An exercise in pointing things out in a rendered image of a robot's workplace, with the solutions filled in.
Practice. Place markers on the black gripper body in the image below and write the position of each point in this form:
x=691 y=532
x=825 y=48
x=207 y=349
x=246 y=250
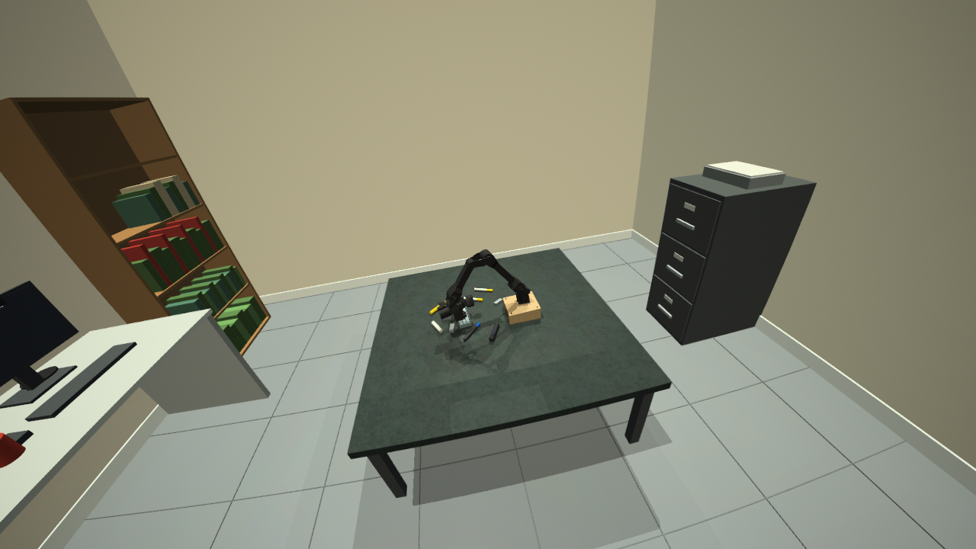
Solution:
x=469 y=299

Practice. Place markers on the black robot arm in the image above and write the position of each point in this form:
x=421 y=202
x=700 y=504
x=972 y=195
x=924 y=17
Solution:
x=454 y=292

